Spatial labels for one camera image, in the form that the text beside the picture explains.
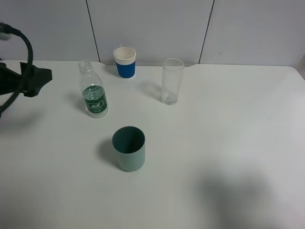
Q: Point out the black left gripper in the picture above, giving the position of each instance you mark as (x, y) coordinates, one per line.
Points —
(10, 80)

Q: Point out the clear plastic bottle green label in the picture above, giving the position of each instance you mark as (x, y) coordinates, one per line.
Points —
(92, 90)

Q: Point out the blue white paper cup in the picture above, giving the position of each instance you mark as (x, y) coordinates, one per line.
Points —
(125, 58)

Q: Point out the teal green plastic cup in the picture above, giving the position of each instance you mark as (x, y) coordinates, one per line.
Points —
(129, 145)

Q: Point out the tall clear glass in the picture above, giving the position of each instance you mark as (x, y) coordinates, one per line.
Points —
(171, 80)

